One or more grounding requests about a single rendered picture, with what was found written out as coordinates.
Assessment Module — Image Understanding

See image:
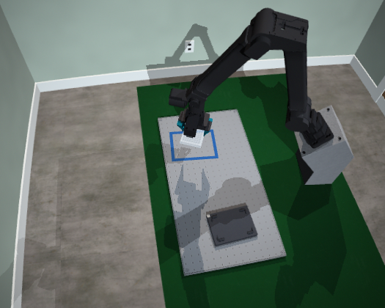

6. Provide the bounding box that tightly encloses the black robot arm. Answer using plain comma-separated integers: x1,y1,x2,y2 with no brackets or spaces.
169,8,334,149

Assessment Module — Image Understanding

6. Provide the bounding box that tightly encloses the white well plate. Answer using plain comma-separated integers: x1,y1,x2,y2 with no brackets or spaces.
180,129,204,148

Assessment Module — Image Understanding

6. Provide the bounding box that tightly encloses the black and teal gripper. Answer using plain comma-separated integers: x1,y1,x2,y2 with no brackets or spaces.
177,109,213,136

